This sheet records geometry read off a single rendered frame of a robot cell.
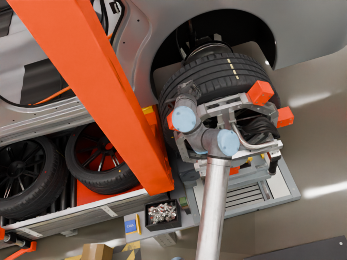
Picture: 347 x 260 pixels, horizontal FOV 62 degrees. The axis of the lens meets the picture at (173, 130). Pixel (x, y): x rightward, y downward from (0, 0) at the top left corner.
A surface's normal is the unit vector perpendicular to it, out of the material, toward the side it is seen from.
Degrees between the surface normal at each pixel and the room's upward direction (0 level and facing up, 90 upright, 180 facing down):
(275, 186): 0
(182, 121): 60
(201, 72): 10
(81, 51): 90
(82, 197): 0
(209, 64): 1
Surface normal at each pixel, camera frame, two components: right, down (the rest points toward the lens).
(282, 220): -0.20, -0.55
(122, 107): 0.19, 0.79
